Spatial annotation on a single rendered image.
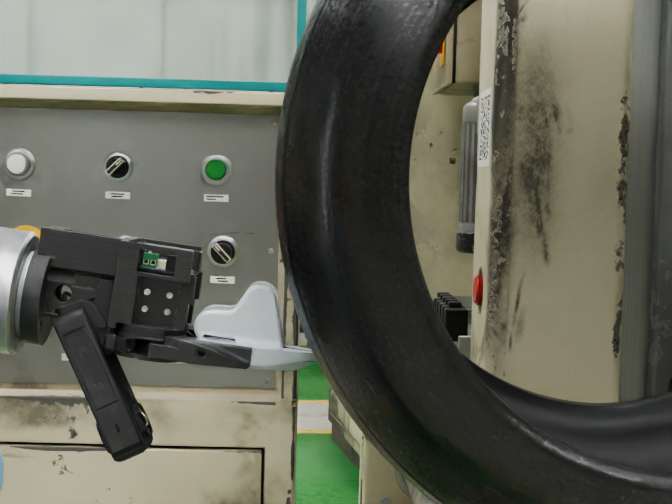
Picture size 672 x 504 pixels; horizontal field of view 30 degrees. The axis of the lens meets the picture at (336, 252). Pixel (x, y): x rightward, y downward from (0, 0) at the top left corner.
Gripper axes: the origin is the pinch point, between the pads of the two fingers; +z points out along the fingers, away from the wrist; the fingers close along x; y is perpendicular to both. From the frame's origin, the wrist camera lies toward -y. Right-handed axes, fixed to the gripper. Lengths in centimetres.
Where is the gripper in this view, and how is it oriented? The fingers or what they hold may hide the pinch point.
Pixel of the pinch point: (300, 363)
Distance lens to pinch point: 92.0
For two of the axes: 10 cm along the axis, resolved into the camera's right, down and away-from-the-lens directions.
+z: 9.9, 1.5, 0.3
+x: -0.2, -0.5, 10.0
